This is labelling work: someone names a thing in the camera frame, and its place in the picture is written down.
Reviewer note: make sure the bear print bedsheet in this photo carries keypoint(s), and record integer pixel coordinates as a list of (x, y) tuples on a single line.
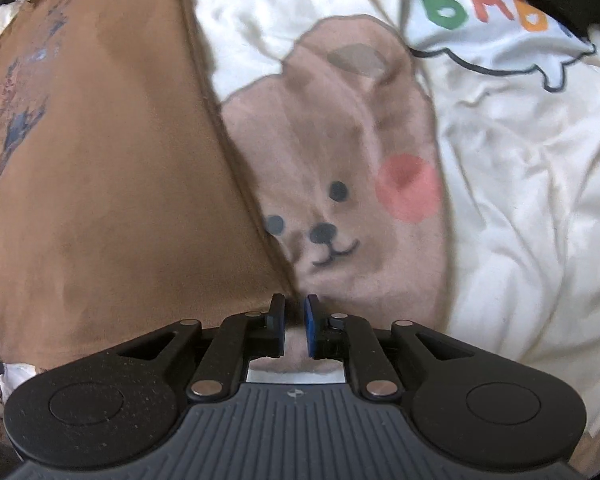
[(505, 185)]

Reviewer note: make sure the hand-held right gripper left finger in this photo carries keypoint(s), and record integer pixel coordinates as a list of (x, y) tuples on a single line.
[(276, 330)]

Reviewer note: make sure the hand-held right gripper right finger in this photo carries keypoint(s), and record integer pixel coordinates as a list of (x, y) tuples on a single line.
[(311, 330)]

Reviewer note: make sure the brown printed t-shirt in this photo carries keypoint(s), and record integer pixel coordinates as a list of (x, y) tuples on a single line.
[(105, 185)]

